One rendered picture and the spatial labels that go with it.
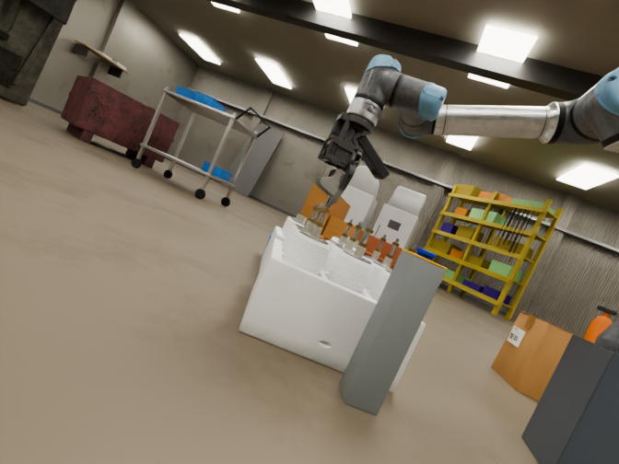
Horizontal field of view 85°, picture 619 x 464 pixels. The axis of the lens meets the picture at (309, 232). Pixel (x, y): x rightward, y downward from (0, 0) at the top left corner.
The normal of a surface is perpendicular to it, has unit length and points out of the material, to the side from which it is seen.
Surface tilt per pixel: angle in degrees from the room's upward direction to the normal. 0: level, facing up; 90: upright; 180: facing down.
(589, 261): 90
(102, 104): 90
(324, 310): 90
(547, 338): 90
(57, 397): 0
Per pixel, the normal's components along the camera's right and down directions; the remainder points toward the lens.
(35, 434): 0.41, -0.91
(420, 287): 0.08, 0.09
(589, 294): -0.27, -0.07
